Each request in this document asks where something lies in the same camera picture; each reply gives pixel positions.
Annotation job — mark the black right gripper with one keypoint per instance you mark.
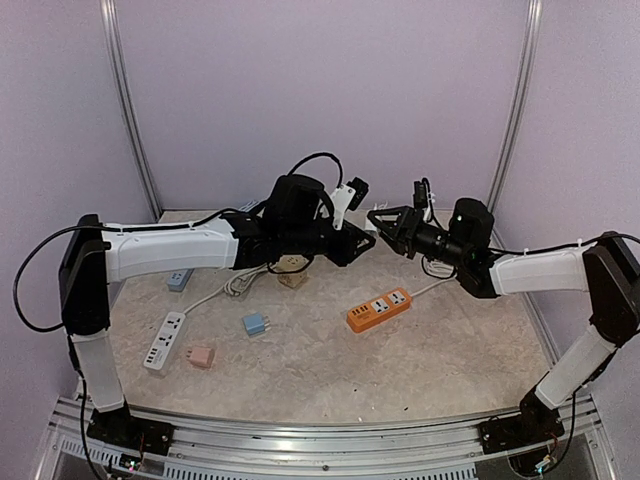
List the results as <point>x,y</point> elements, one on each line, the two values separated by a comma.
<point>407,233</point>

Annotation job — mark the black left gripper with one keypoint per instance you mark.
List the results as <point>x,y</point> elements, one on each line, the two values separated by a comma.
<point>345,251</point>

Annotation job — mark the orange power strip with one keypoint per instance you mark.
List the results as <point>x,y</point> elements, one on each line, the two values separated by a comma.
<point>374,312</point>

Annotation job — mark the blue usb charger plug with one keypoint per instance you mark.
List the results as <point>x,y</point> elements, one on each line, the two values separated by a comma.
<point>255,324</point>

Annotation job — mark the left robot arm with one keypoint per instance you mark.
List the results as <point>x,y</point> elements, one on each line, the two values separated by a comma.
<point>298,218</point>

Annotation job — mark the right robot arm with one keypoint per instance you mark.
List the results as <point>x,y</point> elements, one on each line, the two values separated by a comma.
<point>604,269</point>

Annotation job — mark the pink usb charger plug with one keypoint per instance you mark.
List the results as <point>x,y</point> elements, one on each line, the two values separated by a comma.
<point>201,357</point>

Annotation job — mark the beige cube socket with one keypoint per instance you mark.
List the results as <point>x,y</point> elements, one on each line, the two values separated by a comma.
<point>289,271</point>

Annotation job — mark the blue power strip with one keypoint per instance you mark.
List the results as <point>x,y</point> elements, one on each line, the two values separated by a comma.
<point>177,280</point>

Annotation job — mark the white power strip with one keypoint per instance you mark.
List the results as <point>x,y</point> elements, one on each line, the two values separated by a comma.
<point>165,344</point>

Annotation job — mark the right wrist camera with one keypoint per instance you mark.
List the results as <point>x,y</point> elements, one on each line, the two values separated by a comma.
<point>423,199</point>

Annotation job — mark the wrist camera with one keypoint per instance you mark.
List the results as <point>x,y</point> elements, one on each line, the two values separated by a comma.
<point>423,199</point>
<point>347,197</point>

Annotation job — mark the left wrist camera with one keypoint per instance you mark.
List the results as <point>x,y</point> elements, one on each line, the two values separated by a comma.
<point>347,197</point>

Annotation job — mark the right aluminium frame post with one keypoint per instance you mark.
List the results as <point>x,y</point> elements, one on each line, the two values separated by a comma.
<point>518,103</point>

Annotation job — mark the aluminium frame post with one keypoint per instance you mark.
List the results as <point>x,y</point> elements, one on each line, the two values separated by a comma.
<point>518,103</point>
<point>115,52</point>

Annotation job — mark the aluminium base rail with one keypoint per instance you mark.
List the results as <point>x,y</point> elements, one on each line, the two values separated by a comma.
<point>213,448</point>

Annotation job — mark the left aluminium frame post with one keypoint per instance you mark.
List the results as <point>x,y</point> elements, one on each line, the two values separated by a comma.
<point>115,52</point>

